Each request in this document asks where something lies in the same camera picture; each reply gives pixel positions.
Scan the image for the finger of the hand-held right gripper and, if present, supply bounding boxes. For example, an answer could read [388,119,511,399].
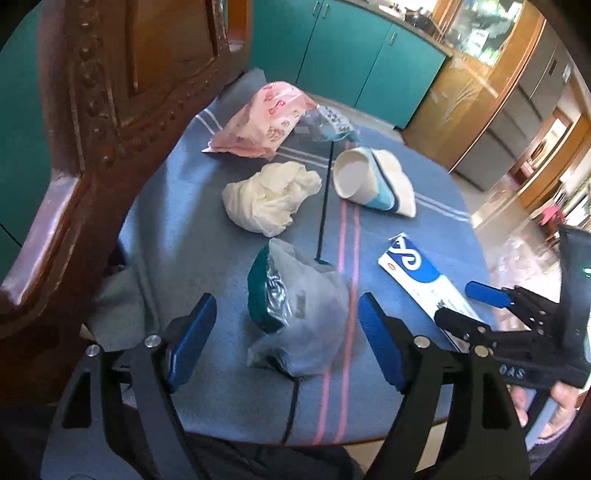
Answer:
[435,306,560,357]
[465,281,560,328]

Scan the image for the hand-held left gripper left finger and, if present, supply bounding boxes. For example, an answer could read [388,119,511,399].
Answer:
[41,292,218,480]

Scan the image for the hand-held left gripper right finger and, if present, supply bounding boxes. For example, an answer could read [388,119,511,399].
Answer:
[358,292,532,480]

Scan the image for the blue and white cardboard box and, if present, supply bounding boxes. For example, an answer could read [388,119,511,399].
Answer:
[378,233,499,354]

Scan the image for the grey translucent plastic bag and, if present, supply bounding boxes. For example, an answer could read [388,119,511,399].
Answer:
[247,237,352,377]

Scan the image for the person's right hand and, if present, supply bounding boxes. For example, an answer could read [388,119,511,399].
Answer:
[510,386,590,444]

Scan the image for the blue striped table cloth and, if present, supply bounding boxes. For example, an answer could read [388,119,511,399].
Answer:
[85,69,491,446]

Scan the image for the person's dark trousers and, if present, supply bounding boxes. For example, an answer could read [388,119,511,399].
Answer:
[0,401,365,480]

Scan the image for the grey refrigerator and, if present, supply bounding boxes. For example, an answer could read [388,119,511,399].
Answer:
[455,23,575,192]

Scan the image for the crumpled white tissue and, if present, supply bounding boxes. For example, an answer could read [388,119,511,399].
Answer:
[222,161,323,238]

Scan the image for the white and blue paper cup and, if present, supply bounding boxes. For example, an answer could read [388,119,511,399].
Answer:
[332,147,417,217]

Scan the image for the wooden glass door cabinet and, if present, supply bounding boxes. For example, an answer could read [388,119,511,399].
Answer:
[402,0,548,174]

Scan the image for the clear patterned plastic bag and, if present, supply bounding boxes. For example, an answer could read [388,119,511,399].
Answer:
[295,105,361,144]

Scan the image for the pink plastic bag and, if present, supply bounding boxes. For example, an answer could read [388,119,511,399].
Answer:
[202,80,319,161]

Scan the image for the carved wooden chair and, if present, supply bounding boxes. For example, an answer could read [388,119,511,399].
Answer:
[0,0,254,407]

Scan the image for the teal kitchen cabinets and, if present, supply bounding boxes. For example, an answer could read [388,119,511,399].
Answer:
[0,0,448,278]

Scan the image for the wooden door frame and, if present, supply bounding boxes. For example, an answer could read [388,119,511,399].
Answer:
[510,92,591,222]

